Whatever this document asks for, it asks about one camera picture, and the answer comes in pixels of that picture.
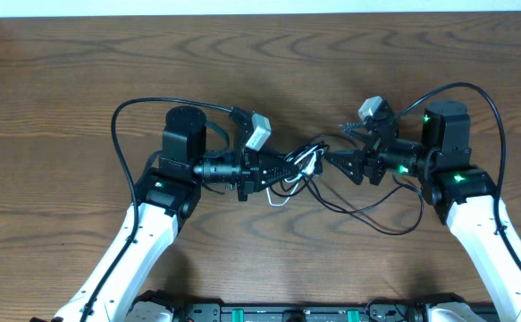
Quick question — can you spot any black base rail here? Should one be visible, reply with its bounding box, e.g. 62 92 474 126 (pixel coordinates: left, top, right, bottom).
128 290 498 322

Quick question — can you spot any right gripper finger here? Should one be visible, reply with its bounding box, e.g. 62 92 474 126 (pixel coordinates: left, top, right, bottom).
340 123 370 139
324 150 364 185

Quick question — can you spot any white cable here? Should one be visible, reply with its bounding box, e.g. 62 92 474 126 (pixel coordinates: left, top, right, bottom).
265 142 326 208

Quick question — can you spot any right camera cable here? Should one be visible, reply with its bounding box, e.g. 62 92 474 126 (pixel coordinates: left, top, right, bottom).
393 81 521 309

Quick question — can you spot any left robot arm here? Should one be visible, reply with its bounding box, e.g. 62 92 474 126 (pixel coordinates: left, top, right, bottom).
54 101 299 322

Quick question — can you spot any black cable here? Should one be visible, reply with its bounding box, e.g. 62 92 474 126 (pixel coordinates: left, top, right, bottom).
268 132 425 237

